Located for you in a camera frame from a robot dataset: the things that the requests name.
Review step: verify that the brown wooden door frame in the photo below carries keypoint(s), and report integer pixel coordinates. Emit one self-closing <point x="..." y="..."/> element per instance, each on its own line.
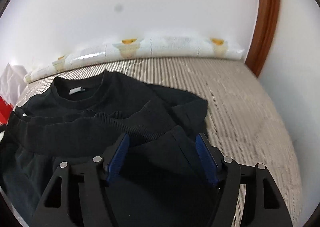
<point x="265" y="28"/>

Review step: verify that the striped beige quilt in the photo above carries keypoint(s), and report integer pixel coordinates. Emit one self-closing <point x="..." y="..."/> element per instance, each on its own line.
<point x="242" y="120"/>

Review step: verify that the black trousers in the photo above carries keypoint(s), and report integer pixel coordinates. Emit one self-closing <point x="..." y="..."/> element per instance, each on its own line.
<point x="161" y="181"/>

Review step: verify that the white plastic bag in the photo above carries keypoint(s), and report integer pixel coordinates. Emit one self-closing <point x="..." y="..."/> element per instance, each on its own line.
<point x="12" y="83"/>

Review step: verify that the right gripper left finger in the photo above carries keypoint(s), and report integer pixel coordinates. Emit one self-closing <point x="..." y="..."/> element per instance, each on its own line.
<point x="75" y="195"/>

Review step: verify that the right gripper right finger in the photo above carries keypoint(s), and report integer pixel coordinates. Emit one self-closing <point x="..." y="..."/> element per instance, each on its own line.
<point x="264" y="204"/>

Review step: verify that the red paper bag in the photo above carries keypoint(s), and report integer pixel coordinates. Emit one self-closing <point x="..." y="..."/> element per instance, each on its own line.
<point x="5" y="110"/>

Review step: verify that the black sweatshirt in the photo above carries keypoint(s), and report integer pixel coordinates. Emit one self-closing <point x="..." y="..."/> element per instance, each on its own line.
<point x="115" y="93"/>

